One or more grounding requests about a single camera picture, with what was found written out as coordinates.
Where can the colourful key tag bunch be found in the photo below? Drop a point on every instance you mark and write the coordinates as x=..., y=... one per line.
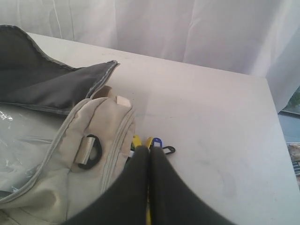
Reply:
x=149, y=143

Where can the cream duffel bag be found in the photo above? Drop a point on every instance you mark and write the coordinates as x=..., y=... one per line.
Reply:
x=90, y=148

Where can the white backdrop curtain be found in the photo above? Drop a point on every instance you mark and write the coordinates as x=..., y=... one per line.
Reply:
x=252, y=37

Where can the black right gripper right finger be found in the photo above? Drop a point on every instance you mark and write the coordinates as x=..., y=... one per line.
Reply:
x=172, y=202

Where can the clear plastic wrapped packet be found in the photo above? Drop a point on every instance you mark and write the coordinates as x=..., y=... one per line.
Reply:
x=25, y=137

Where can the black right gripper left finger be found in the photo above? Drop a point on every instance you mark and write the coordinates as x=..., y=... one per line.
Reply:
x=125, y=201

